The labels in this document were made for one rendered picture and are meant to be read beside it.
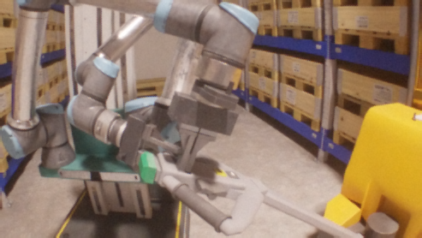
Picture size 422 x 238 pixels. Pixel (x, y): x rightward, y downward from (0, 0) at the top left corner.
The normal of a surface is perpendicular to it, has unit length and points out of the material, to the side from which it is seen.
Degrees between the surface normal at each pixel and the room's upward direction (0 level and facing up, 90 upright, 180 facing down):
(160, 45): 90
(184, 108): 90
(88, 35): 90
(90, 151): 90
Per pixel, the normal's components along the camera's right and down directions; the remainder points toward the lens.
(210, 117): 0.29, 0.29
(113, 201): 0.02, 0.31
